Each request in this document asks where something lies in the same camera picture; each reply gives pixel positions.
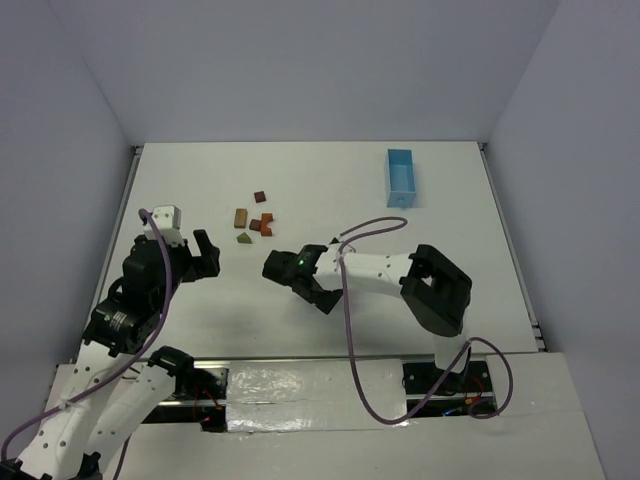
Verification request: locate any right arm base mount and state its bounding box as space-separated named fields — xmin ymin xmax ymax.
xmin=402 ymin=360 xmax=498 ymax=418

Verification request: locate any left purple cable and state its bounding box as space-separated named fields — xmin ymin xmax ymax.
xmin=0 ymin=208 xmax=176 ymax=479

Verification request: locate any silver tape patch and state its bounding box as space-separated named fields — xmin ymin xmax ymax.
xmin=226 ymin=360 xmax=385 ymax=433

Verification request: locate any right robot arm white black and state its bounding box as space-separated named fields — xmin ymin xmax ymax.
xmin=262 ymin=241 xmax=472 ymax=375

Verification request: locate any green triangular block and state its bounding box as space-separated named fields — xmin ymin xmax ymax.
xmin=236 ymin=233 xmax=252 ymax=244

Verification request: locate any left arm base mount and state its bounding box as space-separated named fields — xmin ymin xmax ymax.
xmin=143 ymin=367 xmax=229 ymax=433

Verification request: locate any orange arch block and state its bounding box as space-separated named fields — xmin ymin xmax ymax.
xmin=260 ymin=212 xmax=274 ymax=237

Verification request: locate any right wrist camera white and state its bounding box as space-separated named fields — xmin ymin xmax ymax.
xmin=329 ymin=237 xmax=356 ymax=253

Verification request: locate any light brown rectangular block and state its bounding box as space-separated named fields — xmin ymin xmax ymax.
xmin=234 ymin=208 xmax=248 ymax=229

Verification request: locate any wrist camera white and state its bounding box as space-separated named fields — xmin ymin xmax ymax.
xmin=329 ymin=237 xmax=356 ymax=253
xmin=138 ymin=205 xmax=184 ymax=246

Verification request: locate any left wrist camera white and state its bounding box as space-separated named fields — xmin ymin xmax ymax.
xmin=138 ymin=205 xmax=184 ymax=246

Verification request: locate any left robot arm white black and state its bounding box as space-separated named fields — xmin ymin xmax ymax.
xmin=1 ymin=228 xmax=225 ymax=479

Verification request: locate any blue rectangular box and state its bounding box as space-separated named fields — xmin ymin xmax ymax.
xmin=385 ymin=149 xmax=417 ymax=209

